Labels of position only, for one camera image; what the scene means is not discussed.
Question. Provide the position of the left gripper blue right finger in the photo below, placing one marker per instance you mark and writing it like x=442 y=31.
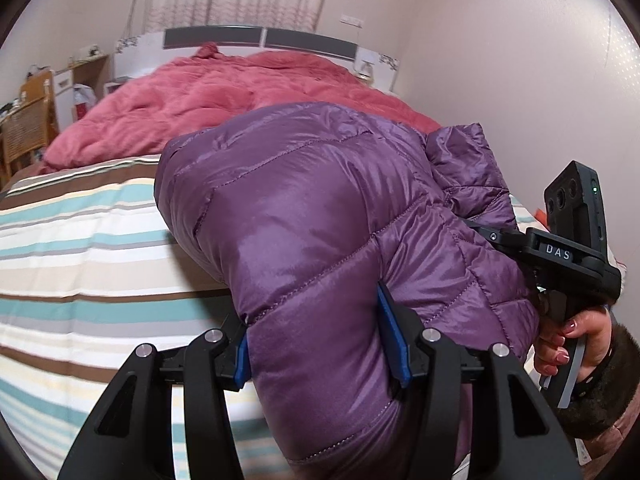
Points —
x=394 y=345

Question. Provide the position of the red quilted comforter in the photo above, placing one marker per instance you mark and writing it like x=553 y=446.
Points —
x=204 y=90

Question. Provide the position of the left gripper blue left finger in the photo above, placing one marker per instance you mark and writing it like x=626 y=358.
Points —
x=242 y=371

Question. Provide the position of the right hand painted nails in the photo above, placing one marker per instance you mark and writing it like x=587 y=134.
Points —
x=551 y=345

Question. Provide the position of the striped bed sheet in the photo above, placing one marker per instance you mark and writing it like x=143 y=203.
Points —
x=88 y=266

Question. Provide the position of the dark fuzzy sleeve forearm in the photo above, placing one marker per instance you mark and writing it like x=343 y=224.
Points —
x=604 y=407

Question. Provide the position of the wooden bedside desk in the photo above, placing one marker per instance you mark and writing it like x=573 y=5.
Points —
x=92 y=72

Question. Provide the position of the purple quilted down jacket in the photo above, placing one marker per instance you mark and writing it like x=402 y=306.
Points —
x=301 y=210

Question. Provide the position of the wooden wicker chair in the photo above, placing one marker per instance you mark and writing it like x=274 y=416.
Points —
x=30 y=126

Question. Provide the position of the white grey bed headboard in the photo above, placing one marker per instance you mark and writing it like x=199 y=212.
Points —
x=139 y=55

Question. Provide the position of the white wall socket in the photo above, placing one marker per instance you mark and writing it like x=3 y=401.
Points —
x=351 y=21

